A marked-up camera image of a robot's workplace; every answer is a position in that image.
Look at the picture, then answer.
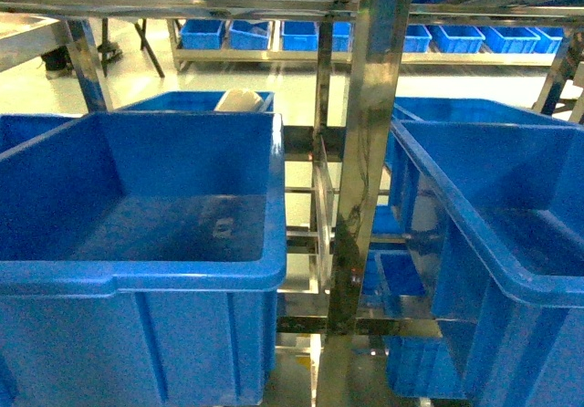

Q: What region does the blue bin upper left rack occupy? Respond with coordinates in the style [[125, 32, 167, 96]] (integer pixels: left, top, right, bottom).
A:
[[1, 111, 287, 406]]

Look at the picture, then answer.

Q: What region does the stainless steel left rack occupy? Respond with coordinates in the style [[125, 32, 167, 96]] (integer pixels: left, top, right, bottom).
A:
[[1, 0, 583, 406]]

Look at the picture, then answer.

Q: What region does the blue bin right of post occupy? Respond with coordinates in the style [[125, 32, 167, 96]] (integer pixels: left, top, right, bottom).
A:
[[391, 121, 583, 406]]

